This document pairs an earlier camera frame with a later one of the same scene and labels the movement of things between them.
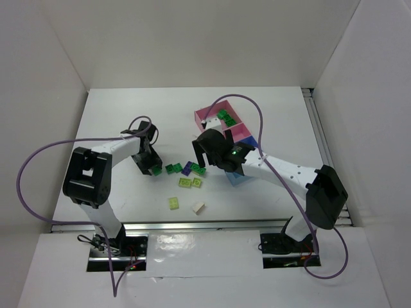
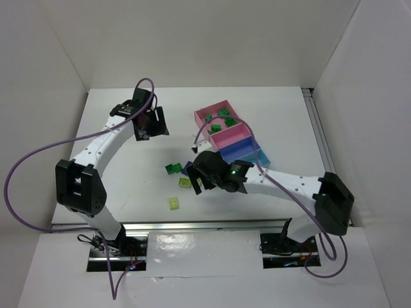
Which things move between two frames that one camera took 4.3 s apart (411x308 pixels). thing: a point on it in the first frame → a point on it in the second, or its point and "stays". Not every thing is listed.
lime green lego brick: x=185 y=182 stays
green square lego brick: x=169 y=169 stays
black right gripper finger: x=199 y=153 → x=193 y=175
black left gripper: x=146 y=162 → x=153 y=122
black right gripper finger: x=229 y=137 → x=207 y=185
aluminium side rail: x=322 y=142 stays
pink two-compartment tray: x=238 y=130 stays
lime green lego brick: x=173 y=203 stays
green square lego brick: x=178 y=167 stays
